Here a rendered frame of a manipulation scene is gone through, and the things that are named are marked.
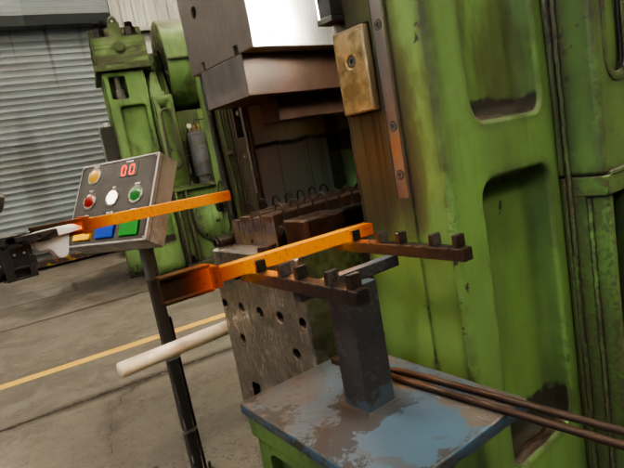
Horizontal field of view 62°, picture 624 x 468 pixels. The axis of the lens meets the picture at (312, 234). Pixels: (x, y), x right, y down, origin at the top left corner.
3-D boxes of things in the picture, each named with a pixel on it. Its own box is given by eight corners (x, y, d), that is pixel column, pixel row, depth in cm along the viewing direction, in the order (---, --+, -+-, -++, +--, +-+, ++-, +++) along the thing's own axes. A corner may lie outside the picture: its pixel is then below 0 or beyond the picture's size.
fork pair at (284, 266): (298, 280, 75) (295, 267, 75) (278, 277, 80) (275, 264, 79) (408, 241, 88) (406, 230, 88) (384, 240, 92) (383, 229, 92)
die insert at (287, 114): (279, 120, 128) (275, 96, 127) (263, 124, 133) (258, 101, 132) (365, 109, 145) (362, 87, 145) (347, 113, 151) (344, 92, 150)
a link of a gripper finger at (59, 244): (87, 250, 103) (37, 263, 98) (79, 221, 102) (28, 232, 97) (91, 251, 101) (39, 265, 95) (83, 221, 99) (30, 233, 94)
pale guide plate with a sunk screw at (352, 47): (373, 110, 106) (360, 23, 103) (344, 116, 113) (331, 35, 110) (381, 108, 107) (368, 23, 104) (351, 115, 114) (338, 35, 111)
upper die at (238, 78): (249, 96, 118) (240, 53, 116) (208, 110, 133) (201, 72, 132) (377, 84, 143) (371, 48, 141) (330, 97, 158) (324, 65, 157)
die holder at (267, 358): (331, 449, 116) (294, 257, 108) (242, 403, 146) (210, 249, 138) (474, 355, 149) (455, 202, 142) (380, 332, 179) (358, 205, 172)
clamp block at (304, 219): (309, 249, 114) (305, 220, 113) (287, 247, 121) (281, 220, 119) (349, 236, 121) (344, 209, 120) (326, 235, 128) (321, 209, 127)
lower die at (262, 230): (279, 247, 123) (271, 212, 122) (236, 244, 139) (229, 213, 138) (396, 210, 149) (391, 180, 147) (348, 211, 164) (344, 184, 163)
